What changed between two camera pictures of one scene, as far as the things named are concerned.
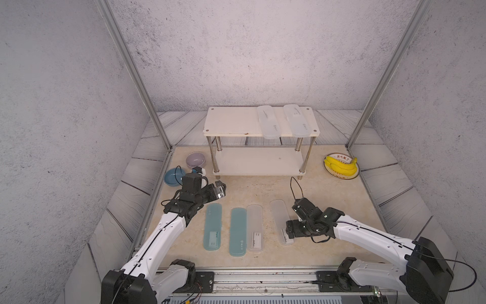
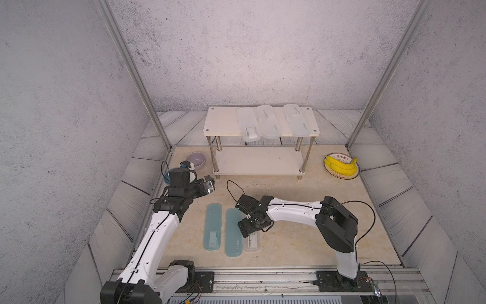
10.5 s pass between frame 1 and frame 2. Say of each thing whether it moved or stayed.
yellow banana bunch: stayed
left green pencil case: stayed
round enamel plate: stayed
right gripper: moved
